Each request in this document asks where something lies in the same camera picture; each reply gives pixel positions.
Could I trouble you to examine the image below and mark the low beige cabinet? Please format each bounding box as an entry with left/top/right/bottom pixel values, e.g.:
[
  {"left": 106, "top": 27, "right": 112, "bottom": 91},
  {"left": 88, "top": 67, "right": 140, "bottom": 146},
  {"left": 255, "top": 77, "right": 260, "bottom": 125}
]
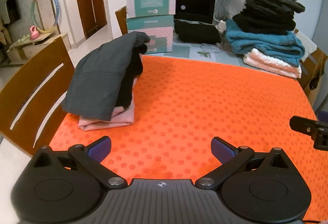
[{"left": 6, "top": 32, "right": 71, "bottom": 62}]

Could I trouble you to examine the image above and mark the clover print tablecloth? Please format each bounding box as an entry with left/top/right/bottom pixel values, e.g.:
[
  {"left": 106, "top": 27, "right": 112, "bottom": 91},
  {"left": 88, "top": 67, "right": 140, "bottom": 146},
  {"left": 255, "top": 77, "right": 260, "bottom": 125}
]
[{"left": 140, "top": 35, "right": 299, "bottom": 81}]

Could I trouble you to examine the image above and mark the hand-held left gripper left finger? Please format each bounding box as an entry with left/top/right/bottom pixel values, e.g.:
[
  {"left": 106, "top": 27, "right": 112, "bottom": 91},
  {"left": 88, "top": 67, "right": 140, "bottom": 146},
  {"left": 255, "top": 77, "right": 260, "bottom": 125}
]
[{"left": 33, "top": 136, "right": 128, "bottom": 191}]

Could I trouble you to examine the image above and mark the green toy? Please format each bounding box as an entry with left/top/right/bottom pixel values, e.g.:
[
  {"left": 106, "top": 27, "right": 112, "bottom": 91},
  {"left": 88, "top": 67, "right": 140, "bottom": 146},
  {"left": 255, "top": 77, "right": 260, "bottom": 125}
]
[{"left": 17, "top": 34, "right": 32, "bottom": 44}]

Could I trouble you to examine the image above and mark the pink folded garment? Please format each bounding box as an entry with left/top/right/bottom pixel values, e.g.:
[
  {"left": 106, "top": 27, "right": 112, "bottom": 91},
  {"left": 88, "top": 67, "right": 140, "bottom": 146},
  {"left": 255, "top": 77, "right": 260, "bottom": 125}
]
[{"left": 78, "top": 78, "right": 135, "bottom": 132}]

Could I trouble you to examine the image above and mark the large wooden chair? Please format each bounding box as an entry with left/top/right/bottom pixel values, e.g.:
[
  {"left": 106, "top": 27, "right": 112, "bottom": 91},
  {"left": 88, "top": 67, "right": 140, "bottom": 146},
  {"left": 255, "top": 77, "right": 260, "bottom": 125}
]
[{"left": 0, "top": 36, "right": 75, "bottom": 155}]

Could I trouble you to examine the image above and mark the small wooden chair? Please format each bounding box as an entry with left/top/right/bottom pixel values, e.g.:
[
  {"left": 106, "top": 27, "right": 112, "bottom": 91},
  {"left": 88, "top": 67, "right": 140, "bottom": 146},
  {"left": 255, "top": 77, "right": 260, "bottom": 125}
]
[{"left": 115, "top": 6, "right": 129, "bottom": 35}]

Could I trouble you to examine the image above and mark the stack of black clothes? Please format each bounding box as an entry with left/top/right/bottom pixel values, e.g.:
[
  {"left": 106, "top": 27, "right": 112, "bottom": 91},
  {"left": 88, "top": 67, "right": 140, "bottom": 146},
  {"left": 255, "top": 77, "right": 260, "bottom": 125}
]
[{"left": 233, "top": 0, "right": 306, "bottom": 35}]

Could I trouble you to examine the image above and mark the teal knit sweater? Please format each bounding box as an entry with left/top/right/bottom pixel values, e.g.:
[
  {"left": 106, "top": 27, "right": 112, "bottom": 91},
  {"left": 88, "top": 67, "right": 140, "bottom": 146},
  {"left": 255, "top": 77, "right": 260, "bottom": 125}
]
[{"left": 222, "top": 19, "right": 305, "bottom": 67}]

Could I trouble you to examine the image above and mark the black wall panel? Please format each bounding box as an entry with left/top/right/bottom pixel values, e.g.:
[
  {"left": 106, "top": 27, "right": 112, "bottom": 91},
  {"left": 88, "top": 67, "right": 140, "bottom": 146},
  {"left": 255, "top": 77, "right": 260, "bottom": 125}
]
[{"left": 6, "top": 0, "right": 21, "bottom": 23}]

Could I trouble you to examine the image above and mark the wooden chair with string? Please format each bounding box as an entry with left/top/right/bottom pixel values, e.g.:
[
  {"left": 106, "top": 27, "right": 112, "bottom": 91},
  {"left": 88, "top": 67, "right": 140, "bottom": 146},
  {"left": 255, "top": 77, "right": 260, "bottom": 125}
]
[{"left": 293, "top": 28, "right": 328, "bottom": 112}]

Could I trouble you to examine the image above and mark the multicoloured hula hoop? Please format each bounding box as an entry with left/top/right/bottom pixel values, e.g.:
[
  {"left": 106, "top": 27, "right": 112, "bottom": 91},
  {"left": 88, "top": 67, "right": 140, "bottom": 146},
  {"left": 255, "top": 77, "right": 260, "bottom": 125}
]
[{"left": 31, "top": 0, "right": 63, "bottom": 34}]

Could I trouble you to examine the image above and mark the orange flower print mat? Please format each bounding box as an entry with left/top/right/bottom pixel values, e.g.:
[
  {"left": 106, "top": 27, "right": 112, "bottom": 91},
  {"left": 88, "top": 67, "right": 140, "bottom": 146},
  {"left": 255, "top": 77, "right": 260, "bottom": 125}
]
[{"left": 49, "top": 54, "right": 328, "bottom": 224}]

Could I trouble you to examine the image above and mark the white quilted garment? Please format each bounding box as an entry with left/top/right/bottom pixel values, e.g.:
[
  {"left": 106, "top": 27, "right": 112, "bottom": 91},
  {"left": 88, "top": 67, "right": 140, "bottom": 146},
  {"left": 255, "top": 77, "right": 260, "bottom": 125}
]
[{"left": 243, "top": 48, "right": 302, "bottom": 78}]

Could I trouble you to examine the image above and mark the black folded sweater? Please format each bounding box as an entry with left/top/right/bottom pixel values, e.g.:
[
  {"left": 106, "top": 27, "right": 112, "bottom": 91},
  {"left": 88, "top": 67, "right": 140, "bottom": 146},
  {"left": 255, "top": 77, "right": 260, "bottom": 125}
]
[{"left": 116, "top": 43, "right": 148, "bottom": 109}]

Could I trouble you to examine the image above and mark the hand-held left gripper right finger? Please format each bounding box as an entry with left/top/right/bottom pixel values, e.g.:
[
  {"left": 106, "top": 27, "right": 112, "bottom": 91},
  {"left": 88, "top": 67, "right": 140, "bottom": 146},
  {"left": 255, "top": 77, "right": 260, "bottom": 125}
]
[{"left": 195, "top": 136, "right": 291, "bottom": 191}]

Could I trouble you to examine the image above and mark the black flat folded garment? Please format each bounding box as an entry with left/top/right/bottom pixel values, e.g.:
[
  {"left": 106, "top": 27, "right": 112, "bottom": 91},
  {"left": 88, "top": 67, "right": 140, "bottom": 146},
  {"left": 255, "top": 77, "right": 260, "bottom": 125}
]
[{"left": 174, "top": 19, "right": 221, "bottom": 44}]

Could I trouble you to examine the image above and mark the dark grey garment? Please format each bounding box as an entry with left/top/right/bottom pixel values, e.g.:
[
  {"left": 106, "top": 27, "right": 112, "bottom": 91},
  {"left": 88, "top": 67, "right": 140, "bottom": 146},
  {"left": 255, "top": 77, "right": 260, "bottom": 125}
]
[{"left": 61, "top": 32, "right": 151, "bottom": 121}]

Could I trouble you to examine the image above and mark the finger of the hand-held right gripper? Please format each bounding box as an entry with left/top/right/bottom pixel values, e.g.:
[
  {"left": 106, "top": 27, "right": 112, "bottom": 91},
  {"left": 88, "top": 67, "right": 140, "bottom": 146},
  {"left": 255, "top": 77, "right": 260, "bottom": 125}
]
[{"left": 289, "top": 116, "right": 328, "bottom": 150}]

